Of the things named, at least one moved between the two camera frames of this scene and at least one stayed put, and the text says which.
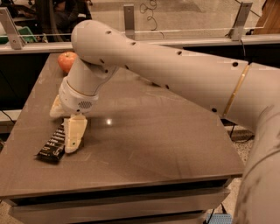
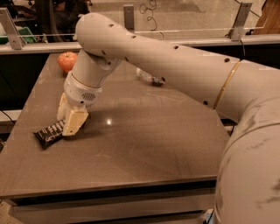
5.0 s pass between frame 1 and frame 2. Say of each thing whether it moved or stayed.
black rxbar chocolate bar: moved
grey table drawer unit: stayed
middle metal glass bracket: stayed
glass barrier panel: stayed
